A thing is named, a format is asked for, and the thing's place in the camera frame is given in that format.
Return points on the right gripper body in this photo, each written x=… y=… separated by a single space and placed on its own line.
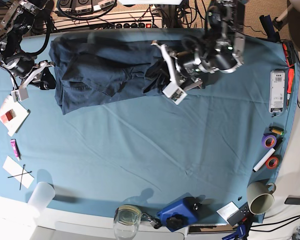
x=23 y=68

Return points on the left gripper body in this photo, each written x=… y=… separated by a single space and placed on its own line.
x=182 y=68

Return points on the dark blue T-shirt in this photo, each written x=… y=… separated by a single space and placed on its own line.
x=101 y=71

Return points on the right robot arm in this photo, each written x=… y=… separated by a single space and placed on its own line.
x=18 y=21

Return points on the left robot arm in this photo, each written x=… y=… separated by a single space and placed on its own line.
x=219 y=49

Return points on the white paper with red square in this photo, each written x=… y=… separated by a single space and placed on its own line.
x=12 y=115

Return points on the white power strip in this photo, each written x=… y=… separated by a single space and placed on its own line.
x=114 y=18

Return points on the small pink tube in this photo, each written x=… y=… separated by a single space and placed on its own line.
x=15 y=148

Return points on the light blue table cloth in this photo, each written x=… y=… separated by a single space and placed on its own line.
x=149 y=152

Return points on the black hair pin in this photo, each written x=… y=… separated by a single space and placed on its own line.
x=19 y=174
x=21 y=178

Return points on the white packaged device box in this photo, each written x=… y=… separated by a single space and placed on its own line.
x=277 y=92

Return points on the orange black tool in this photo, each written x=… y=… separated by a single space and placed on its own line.
x=289 y=52

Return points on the orange screwdriver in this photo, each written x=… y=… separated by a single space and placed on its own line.
x=291 y=75

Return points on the translucent plastic cup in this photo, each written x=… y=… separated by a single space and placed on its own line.
x=40 y=198

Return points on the purple tape roll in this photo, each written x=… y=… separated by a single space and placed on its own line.
x=269 y=140

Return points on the small yellow battery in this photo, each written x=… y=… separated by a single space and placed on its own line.
x=277 y=131

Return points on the white marker pen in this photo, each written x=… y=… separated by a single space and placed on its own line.
x=263 y=160

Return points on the red tape roll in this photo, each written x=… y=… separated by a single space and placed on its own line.
x=272 y=162

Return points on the blue plastic box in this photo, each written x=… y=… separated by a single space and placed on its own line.
x=180 y=214

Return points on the small padlock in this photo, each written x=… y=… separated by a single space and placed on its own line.
x=154 y=222

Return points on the clear glass mug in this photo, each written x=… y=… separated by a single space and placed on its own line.
x=127 y=219

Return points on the beige ceramic mug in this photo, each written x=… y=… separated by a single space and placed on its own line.
x=260 y=197

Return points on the black remote control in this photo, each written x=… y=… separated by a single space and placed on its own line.
x=239 y=215

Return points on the black adapter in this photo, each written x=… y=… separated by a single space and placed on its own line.
x=292 y=200

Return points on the blue clamp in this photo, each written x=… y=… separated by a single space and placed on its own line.
x=241 y=232

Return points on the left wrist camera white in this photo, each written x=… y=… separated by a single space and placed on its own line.
x=174 y=92

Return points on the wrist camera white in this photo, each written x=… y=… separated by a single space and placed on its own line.
x=174 y=92
x=19 y=95

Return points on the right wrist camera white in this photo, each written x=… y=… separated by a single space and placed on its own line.
x=19 y=95

